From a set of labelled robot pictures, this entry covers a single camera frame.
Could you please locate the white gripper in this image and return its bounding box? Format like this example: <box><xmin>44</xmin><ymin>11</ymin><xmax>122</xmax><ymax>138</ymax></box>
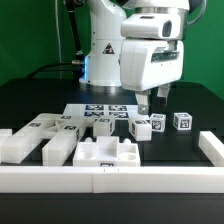
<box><xmin>120</xmin><ymin>39</ymin><xmax>184</xmax><ymax>115</ymax></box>

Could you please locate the white fence bar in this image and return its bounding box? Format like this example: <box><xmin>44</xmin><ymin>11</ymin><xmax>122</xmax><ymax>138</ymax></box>
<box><xmin>0</xmin><ymin>166</ymin><xmax>224</xmax><ymax>193</ymax></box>
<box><xmin>198</xmin><ymin>131</ymin><xmax>224</xmax><ymax>167</ymax></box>

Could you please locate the white tagged cube right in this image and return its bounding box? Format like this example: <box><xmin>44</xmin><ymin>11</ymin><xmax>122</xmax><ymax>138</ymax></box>
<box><xmin>173</xmin><ymin>112</ymin><xmax>192</xmax><ymax>130</ymax></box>

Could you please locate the white chair back part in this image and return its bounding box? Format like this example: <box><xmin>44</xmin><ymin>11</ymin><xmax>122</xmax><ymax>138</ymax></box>
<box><xmin>0</xmin><ymin>113</ymin><xmax>95</xmax><ymax>166</ymax></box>

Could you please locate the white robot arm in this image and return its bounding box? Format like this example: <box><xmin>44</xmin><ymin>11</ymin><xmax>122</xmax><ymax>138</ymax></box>
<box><xmin>80</xmin><ymin>0</ymin><xmax>207</xmax><ymax>115</ymax></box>

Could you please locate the white left fence block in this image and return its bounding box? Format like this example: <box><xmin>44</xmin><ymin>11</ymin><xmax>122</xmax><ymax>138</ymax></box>
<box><xmin>0</xmin><ymin>129</ymin><xmax>12</xmax><ymax>145</ymax></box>

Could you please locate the white front fence bar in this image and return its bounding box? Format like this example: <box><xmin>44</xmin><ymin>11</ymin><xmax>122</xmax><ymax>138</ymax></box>
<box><xmin>0</xmin><ymin>166</ymin><xmax>224</xmax><ymax>193</ymax></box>

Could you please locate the white thin cable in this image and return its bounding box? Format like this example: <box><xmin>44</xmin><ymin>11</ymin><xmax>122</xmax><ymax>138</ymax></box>
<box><xmin>54</xmin><ymin>0</ymin><xmax>64</xmax><ymax>63</ymax></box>

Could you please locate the white right fence bar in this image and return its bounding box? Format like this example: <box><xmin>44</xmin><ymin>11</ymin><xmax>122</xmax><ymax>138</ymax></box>
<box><xmin>198</xmin><ymin>131</ymin><xmax>224</xmax><ymax>167</ymax></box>

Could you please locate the white tagged cube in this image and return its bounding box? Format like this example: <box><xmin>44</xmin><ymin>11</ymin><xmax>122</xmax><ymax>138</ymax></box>
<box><xmin>173</xmin><ymin>112</ymin><xmax>192</xmax><ymax>130</ymax></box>
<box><xmin>150</xmin><ymin>113</ymin><xmax>166</xmax><ymax>132</ymax></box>

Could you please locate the white fiducial marker sheet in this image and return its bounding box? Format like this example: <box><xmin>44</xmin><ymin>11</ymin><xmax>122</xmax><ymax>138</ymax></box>
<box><xmin>63</xmin><ymin>104</ymin><xmax>149</xmax><ymax>120</ymax></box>

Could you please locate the white tagged cube left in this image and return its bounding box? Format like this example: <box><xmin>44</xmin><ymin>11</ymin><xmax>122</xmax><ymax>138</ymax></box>
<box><xmin>150</xmin><ymin>113</ymin><xmax>166</xmax><ymax>132</ymax></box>

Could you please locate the white chair seat part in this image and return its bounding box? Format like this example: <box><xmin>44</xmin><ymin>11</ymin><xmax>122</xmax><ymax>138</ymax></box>
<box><xmin>73</xmin><ymin>136</ymin><xmax>140</xmax><ymax>167</ymax></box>

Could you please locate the black cable bundle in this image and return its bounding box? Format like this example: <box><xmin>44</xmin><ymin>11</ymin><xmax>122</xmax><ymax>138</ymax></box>
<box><xmin>25</xmin><ymin>0</ymin><xmax>86</xmax><ymax>80</ymax></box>

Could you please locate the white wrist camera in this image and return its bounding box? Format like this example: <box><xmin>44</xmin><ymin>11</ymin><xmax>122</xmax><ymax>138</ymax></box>
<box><xmin>121</xmin><ymin>14</ymin><xmax>183</xmax><ymax>40</ymax></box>

